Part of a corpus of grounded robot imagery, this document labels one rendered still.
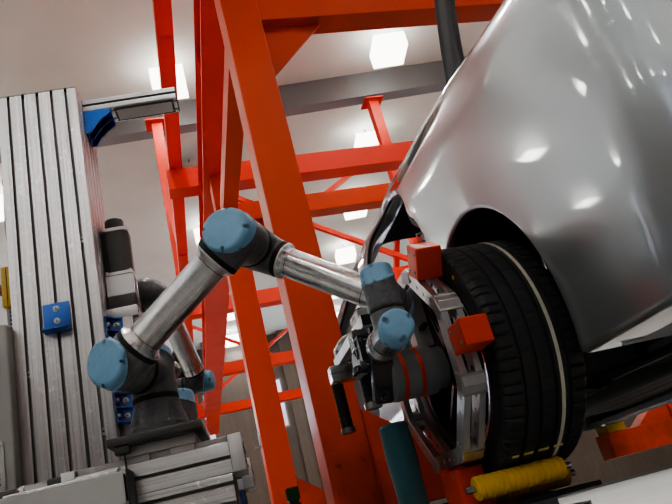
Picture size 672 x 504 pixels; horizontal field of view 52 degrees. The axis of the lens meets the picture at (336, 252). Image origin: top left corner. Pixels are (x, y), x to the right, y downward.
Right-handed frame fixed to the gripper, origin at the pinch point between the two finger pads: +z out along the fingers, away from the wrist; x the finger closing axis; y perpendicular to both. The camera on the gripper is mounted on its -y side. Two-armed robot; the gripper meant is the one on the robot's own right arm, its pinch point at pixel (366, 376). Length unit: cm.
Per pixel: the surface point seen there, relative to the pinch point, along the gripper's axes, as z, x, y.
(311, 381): 65, 2, 15
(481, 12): 73, -121, 178
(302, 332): 65, 1, 33
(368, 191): 260, -107, 186
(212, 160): 239, 2, 214
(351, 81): 622, -258, 554
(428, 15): 72, -93, 178
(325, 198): 261, -75, 185
